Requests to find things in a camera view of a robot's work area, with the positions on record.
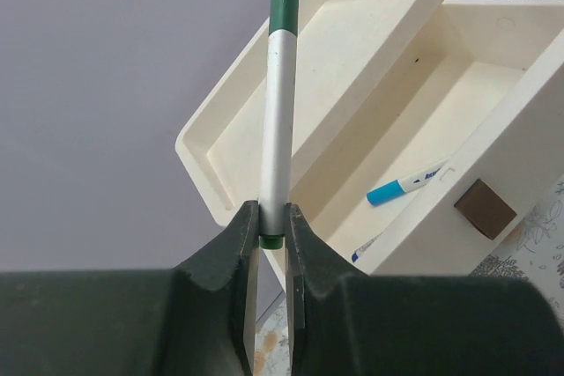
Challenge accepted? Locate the floral patterned table mat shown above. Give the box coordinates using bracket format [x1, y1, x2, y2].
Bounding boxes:
[339, 195, 563, 283]

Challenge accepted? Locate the white top drawer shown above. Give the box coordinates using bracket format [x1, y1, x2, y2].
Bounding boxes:
[291, 0, 563, 276]

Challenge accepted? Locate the white green pen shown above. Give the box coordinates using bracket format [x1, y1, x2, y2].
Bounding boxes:
[259, 0, 299, 250]

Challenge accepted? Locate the white stacked drawer unit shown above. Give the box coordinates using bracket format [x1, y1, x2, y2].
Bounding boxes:
[175, 0, 443, 226]

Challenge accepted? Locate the white teal capped marker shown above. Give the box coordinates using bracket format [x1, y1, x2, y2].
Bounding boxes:
[366, 159, 448, 207]

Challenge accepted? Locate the blue capped white pen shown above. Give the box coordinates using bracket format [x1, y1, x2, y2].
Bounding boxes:
[351, 233, 381, 263]

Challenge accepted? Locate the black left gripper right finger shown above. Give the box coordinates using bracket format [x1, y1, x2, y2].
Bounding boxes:
[284, 204, 563, 375]

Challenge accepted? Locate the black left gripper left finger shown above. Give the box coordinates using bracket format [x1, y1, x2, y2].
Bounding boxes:
[1, 201, 259, 375]

